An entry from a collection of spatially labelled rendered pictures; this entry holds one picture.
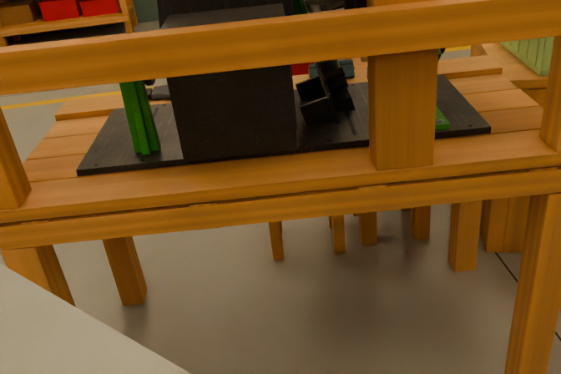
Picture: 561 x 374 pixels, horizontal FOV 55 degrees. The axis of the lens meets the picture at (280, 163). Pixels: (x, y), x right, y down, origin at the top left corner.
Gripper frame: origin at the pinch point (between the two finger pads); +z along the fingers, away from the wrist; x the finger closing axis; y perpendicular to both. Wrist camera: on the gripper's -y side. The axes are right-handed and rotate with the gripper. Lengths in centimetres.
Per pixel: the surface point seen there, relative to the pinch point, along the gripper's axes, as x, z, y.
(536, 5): 22, -41, -32
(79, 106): -25, 86, 14
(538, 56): -69, -70, -11
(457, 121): -17.6, -25.4, -38.4
